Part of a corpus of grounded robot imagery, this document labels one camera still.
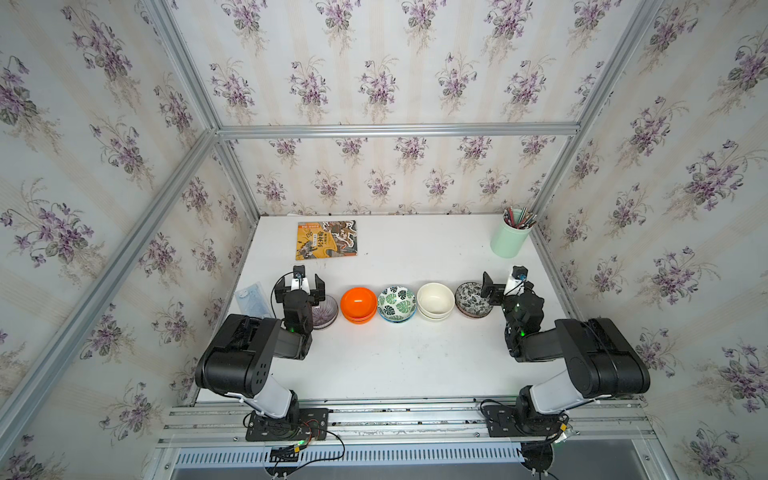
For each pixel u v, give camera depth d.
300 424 0.73
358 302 0.89
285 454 0.71
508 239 1.03
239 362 0.45
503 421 0.73
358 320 0.86
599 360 0.46
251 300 0.95
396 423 0.75
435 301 0.92
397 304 0.93
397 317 0.90
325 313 0.90
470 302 0.93
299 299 0.70
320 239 1.11
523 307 0.70
